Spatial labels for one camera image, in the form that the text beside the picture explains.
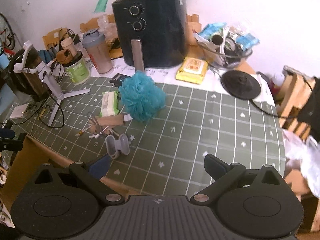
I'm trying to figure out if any green wet wipes pack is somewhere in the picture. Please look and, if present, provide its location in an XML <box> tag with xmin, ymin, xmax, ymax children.
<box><xmin>99</xmin><ymin>91</ymin><xmax>121</xmax><ymax>117</ymax></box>

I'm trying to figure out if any grey hair claw clip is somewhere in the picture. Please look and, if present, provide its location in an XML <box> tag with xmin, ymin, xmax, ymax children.
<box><xmin>105</xmin><ymin>134</ymin><xmax>131</xmax><ymax>160</ymax></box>

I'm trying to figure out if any blue foil packet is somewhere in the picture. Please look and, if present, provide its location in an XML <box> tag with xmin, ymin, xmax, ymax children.
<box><xmin>199</xmin><ymin>22</ymin><xmax>227</xmax><ymax>40</ymax></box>
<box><xmin>236</xmin><ymin>34</ymin><xmax>260</xmax><ymax>51</ymax></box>

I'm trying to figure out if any blue bath loofah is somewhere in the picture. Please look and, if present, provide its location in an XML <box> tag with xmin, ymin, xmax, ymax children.
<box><xmin>118</xmin><ymin>71</ymin><xmax>167</xmax><ymax>122</ymax></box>

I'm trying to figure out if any black air fryer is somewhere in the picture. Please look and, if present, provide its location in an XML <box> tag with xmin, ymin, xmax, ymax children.
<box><xmin>112</xmin><ymin>0</ymin><xmax>188</xmax><ymax>69</ymax></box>

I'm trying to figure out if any white phone tripod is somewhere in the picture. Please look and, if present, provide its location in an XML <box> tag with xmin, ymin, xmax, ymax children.
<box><xmin>14</xmin><ymin>41</ymin><xmax>90</xmax><ymax>127</ymax></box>

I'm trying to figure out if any green checked tablecloth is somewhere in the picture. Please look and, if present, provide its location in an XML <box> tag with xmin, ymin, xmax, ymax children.
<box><xmin>7</xmin><ymin>55</ymin><xmax>287</xmax><ymax>196</ymax></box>

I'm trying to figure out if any small brown object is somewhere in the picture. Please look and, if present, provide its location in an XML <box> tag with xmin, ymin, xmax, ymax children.
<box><xmin>55</xmin><ymin>50</ymin><xmax>73</xmax><ymax>65</ymax></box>

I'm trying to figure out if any bicycle wheel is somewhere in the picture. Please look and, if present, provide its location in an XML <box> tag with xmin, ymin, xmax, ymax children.
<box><xmin>0</xmin><ymin>12</ymin><xmax>16</xmax><ymax>55</ymax></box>

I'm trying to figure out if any white plastic bag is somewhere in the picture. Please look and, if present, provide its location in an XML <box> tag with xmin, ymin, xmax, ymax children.
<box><xmin>282</xmin><ymin>129</ymin><xmax>320</xmax><ymax>201</ymax></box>

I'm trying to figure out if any glass bowl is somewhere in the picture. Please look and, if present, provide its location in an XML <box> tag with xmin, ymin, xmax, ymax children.
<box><xmin>195</xmin><ymin>40</ymin><xmax>253</xmax><ymax>70</ymax></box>

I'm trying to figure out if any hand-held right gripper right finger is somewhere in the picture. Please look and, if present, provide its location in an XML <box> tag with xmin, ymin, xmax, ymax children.
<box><xmin>190</xmin><ymin>154</ymin><xmax>286</xmax><ymax>206</ymax></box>

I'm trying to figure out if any black stand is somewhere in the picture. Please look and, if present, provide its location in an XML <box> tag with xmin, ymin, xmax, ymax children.
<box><xmin>0</xmin><ymin>127</ymin><xmax>27</xmax><ymax>153</ymax></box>

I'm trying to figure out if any beige drawstring pouch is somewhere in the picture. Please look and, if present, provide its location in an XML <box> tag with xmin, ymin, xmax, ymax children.
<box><xmin>86</xmin><ymin>114</ymin><xmax>125</xmax><ymax>133</ymax></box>

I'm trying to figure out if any white bottle red label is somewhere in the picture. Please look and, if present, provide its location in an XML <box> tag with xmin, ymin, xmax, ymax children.
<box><xmin>271</xmin><ymin>73</ymin><xmax>285</xmax><ymax>95</ymax></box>

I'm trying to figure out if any white power adapter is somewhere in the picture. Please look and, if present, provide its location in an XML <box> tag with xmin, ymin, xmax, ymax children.
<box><xmin>10</xmin><ymin>103</ymin><xmax>30</xmax><ymax>119</ymax></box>

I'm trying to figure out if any wooden chair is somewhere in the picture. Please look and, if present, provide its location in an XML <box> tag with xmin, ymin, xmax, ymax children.
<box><xmin>277</xmin><ymin>65</ymin><xmax>316</xmax><ymax>140</ymax></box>
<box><xmin>42</xmin><ymin>27</ymin><xmax>69</xmax><ymax>51</ymax></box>
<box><xmin>80</xmin><ymin>14</ymin><xmax>116</xmax><ymax>33</ymax></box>
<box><xmin>186</xmin><ymin>14</ymin><xmax>202</xmax><ymax>46</ymax></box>

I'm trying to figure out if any dark round appliance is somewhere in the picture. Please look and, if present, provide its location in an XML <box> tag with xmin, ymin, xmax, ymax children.
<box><xmin>6</xmin><ymin>47</ymin><xmax>50</xmax><ymax>103</ymax></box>

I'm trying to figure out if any beige bottle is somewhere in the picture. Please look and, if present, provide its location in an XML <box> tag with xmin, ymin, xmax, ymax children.
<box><xmin>60</xmin><ymin>37</ymin><xmax>77</xmax><ymax>58</ymax></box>

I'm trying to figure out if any green label jar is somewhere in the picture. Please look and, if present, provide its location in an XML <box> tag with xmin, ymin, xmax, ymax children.
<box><xmin>62</xmin><ymin>51</ymin><xmax>92</xmax><ymax>84</ymax></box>

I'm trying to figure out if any black kettle base cable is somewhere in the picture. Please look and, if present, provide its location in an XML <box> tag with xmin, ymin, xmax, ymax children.
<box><xmin>250</xmin><ymin>76</ymin><xmax>316</xmax><ymax>118</ymax></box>

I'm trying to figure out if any black kettle base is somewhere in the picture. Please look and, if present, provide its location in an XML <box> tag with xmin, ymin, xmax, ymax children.
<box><xmin>221</xmin><ymin>70</ymin><xmax>262</xmax><ymax>100</ymax></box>

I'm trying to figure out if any small black box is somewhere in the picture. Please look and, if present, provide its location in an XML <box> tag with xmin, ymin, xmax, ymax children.
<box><xmin>109</xmin><ymin>74</ymin><xmax>132</xmax><ymax>87</ymax></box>

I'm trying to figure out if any yellow wet wipes pack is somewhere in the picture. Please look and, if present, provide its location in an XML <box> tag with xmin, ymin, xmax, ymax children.
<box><xmin>175</xmin><ymin>57</ymin><xmax>208</xmax><ymax>85</ymax></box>

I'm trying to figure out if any clear plastic bag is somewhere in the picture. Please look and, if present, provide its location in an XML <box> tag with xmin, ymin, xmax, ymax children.
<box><xmin>97</xmin><ymin>14</ymin><xmax>118</xmax><ymax>43</ymax></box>

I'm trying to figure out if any black cloth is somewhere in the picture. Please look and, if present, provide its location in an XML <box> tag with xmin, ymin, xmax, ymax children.
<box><xmin>297</xmin><ymin>76</ymin><xmax>320</xmax><ymax>143</ymax></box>

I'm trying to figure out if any clear crinkled wrapper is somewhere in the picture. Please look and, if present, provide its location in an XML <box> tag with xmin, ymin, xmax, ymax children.
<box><xmin>224</xmin><ymin>25</ymin><xmax>250</xmax><ymax>45</ymax></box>

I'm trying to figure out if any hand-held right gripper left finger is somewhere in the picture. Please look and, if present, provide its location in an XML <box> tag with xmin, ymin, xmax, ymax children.
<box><xmin>31</xmin><ymin>154</ymin><xmax>125</xmax><ymax>206</ymax></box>

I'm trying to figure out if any grey shaker bottle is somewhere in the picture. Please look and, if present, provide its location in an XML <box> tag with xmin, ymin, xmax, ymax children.
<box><xmin>82</xmin><ymin>29</ymin><xmax>113</xmax><ymax>75</ymax></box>

